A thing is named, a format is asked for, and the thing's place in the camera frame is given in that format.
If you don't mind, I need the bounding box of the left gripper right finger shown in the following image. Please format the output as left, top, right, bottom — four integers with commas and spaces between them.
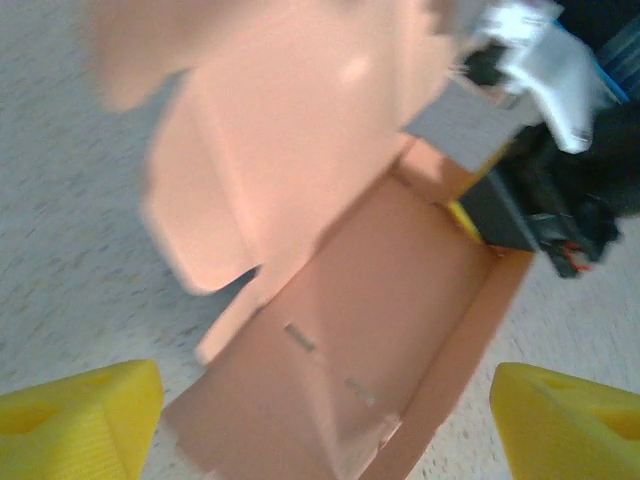
488, 361, 640, 480

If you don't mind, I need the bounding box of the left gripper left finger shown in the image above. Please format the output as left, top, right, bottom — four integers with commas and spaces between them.
0, 358, 165, 480

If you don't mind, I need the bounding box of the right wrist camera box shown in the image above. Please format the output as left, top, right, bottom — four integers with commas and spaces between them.
469, 0, 609, 154

